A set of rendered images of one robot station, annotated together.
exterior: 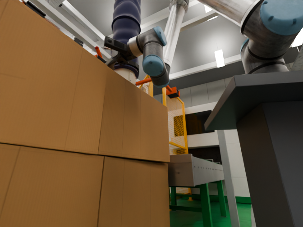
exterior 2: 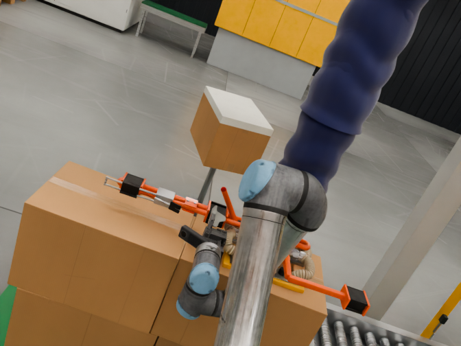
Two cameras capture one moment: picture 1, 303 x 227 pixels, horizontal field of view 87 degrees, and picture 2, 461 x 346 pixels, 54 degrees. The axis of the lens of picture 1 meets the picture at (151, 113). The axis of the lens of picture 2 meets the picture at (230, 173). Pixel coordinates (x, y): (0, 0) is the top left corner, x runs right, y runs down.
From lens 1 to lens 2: 1.79 m
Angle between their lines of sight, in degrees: 69
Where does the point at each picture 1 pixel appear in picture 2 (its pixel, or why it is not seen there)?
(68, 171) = (121, 335)
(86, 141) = (137, 322)
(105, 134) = (162, 322)
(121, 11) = (311, 94)
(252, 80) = not seen: outside the picture
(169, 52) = not seen: hidden behind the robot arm
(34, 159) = (99, 322)
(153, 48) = (182, 295)
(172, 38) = not seen: hidden behind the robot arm
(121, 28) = (296, 138)
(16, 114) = (88, 298)
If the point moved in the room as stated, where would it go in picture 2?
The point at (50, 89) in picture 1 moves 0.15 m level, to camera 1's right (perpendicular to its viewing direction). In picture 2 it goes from (110, 285) to (119, 314)
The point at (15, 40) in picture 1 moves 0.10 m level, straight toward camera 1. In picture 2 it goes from (88, 256) to (73, 270)
